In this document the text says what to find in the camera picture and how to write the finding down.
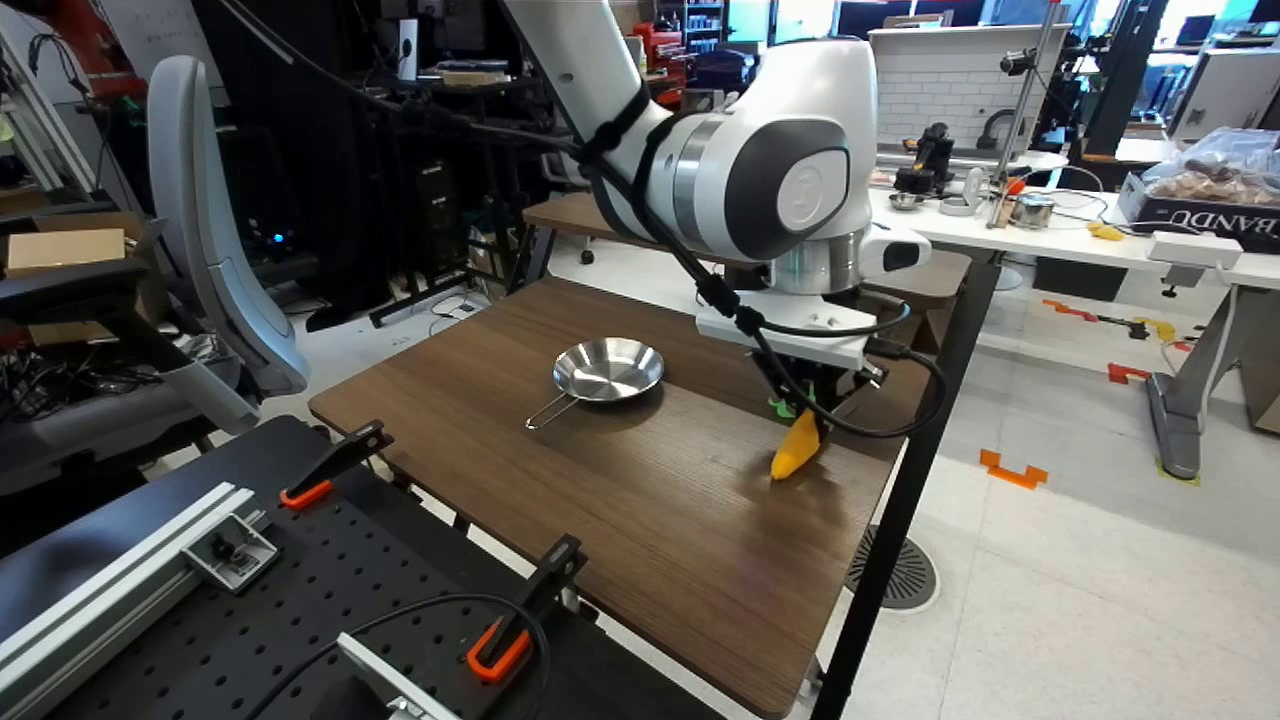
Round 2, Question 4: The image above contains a long aluminium extrusion rail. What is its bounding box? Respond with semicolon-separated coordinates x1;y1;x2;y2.
0;481;260;720

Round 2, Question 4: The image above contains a black clamp orange handle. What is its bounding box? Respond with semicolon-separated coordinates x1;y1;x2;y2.
278;420;397;517
462;532;593;690

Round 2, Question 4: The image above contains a short aluminium extrusion piece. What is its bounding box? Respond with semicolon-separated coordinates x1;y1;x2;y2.
333;628;463;720

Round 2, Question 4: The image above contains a black cable on plate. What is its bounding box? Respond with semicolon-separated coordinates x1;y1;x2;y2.
243;590;557;720

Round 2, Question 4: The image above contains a silver frying pan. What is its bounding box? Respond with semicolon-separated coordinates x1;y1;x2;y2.
522;330;667;436

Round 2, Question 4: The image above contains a round floor drain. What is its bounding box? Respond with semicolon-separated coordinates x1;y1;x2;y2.
847;532;945;617

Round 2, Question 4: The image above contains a grey curved chair back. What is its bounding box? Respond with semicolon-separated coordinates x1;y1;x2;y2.
145;50;313;400

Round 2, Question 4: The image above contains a white pegboard panel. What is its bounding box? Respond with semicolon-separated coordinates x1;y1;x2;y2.
869;21;1074;155

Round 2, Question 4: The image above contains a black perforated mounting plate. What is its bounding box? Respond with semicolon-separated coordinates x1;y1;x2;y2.
0;410;724;720

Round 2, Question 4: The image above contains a white work desk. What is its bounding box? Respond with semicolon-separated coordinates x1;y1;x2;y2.
863;155;1280;483

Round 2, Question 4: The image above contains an orange carrot plush toy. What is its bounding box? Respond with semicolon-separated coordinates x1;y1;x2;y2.
764;393;828;483

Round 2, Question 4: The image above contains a metal corner bracket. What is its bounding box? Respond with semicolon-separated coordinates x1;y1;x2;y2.
183;513;286;597

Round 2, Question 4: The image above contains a light wooden board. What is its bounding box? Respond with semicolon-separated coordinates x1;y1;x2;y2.
0;224;133;278

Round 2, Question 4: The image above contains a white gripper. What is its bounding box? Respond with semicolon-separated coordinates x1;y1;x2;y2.
694;282;892;441

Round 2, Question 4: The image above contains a black printed cardboard box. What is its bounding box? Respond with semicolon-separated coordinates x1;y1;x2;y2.
1115;122;1280;257

